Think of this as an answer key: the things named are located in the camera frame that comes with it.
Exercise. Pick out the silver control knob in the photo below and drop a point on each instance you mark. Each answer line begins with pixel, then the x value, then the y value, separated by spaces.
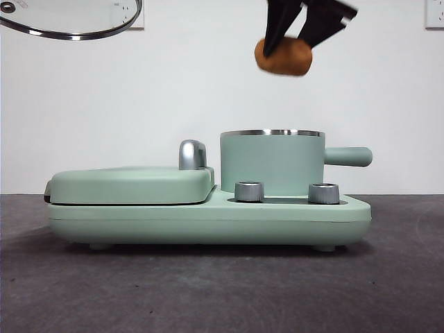
pixel 248 191
pixel 323 193

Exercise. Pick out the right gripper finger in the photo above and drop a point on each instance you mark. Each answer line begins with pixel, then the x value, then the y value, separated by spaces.
pixel 326 21
pixel 277 21

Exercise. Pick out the glass lid with green knob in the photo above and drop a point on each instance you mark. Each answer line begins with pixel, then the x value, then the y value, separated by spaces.
pixel 86 34

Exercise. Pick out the mint green appliance base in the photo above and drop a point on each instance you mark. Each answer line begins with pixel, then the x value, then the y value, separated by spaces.
pixel 208 225

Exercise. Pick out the brown potato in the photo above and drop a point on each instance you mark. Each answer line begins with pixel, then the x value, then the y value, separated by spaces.
pixel 288 59

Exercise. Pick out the white wall outlet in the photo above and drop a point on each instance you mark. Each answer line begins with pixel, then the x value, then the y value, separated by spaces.
pixel 435 14
pixel 121 14

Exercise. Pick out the mint green griddle cover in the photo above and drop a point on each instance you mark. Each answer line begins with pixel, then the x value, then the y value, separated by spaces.
pixel 128 185

